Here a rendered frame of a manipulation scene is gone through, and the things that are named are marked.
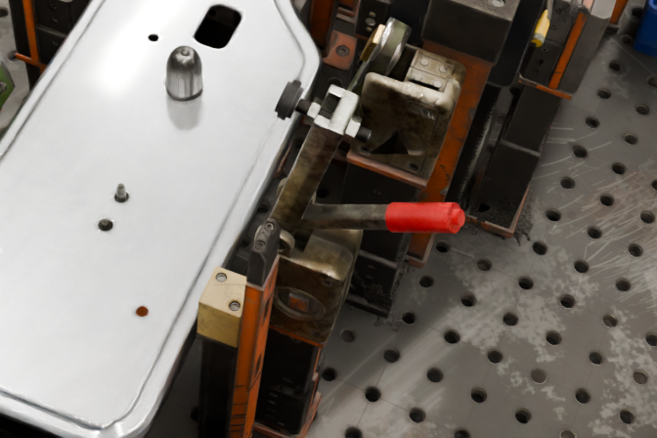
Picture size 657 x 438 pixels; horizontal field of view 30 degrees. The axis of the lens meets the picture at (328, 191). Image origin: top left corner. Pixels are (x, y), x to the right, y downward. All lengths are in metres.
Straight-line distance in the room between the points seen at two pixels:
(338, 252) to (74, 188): 0.23
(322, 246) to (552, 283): 0.49
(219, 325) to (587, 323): 0.56
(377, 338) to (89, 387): 0.45
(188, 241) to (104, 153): 0.11
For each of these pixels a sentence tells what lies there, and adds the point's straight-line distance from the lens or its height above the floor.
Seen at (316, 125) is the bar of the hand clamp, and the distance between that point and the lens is 0.81.
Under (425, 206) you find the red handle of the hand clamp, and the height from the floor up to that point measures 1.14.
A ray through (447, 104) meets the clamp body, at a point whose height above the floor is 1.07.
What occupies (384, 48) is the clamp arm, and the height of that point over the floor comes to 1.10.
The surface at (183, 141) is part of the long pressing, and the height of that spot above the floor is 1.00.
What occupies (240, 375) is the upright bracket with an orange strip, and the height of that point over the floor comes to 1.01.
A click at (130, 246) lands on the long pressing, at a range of 1.00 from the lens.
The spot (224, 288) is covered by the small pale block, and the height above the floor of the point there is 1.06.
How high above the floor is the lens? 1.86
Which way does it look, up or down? 57 degrees down
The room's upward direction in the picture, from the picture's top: 11 degrees clockwise
